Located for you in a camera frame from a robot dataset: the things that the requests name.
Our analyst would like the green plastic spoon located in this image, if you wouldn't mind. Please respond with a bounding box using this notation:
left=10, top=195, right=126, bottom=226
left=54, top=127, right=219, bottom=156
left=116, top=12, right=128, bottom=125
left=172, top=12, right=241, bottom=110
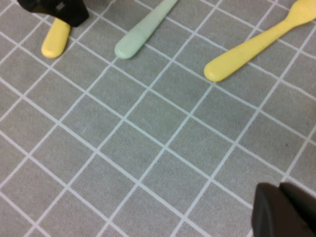
left=114, top=0, right=179, bottom=60

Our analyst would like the yellow plastic knife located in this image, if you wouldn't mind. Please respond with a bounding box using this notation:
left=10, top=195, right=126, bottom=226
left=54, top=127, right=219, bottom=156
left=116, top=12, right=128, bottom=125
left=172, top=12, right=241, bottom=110
left=40, top=18, right=72, bottom=59

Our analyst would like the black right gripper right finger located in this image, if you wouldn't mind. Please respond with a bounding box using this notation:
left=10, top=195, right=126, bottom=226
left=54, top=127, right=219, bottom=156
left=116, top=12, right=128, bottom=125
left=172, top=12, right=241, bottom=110
left=279, top=182, right=316, bottom=230

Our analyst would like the yellow plastic fork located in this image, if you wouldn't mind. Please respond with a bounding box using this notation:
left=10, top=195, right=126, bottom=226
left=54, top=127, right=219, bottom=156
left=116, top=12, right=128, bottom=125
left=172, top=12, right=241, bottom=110
left=203, top=0, right=316, bottom=83

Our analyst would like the grey grid tablecloth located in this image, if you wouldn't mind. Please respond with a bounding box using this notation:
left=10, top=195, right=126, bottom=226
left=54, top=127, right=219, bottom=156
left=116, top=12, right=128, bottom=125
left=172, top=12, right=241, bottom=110
left=0, top=0, right=316, bottom=237

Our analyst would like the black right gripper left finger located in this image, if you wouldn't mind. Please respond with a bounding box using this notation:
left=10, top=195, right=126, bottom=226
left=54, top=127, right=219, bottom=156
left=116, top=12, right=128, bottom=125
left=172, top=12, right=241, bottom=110
left=251, top=183, right=316, bottom=237

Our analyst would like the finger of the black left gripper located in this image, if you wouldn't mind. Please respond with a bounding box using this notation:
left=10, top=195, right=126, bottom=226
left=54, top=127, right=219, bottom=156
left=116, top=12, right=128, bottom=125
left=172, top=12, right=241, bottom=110
left=17, top=0, right=90, bottom=28

